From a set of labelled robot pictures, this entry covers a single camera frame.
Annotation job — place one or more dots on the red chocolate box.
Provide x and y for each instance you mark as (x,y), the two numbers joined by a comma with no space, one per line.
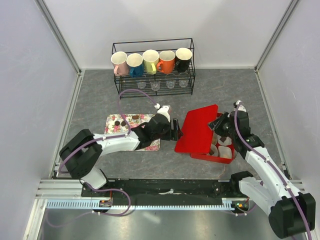
(225,152)

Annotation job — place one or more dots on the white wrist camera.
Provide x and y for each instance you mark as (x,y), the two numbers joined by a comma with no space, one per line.
(238,106)
(164,110)

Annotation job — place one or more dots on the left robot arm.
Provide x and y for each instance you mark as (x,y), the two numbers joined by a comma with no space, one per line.
(81,153)

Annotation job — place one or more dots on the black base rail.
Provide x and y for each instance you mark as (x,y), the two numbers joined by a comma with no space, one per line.
(175,192)

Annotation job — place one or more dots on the black wire mug rack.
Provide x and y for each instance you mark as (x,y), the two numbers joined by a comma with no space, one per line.
(127,87)

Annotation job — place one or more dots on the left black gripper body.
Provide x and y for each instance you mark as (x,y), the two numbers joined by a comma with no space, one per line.
(165,135)

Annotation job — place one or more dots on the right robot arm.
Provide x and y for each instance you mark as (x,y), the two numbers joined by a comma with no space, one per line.
(290,212)

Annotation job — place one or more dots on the clear glass cup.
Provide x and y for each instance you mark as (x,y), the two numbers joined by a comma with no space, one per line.
(170,84)
(183,83)
(141,84)
(155,85)

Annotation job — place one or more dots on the orange mug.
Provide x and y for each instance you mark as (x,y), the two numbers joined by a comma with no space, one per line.
(166,62)

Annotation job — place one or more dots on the blue mug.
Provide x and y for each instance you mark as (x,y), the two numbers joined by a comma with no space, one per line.
(135,62)

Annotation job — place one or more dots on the yellow-green mug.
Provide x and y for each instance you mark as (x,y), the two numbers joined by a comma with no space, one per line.
(150,60)

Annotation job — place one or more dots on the red box lid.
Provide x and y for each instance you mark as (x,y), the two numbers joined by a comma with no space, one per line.
(197,135)

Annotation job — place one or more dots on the pink mug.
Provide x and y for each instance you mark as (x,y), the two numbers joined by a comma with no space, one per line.
(119,62)

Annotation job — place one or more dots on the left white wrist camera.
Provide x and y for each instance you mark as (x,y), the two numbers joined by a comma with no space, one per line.
(164,110)

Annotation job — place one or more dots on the black and red mug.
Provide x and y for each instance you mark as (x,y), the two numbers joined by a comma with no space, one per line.
(183,58)

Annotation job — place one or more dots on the dark square chocolate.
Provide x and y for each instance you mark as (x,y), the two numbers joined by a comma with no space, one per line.
(223,139)

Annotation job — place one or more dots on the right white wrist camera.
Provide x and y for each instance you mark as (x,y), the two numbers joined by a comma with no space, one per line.
(238,106)

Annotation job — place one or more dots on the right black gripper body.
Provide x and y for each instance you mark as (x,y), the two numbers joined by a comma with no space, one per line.
(232,132)

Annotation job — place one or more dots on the floral serving tray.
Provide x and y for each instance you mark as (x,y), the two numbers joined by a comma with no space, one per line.
(116,124)

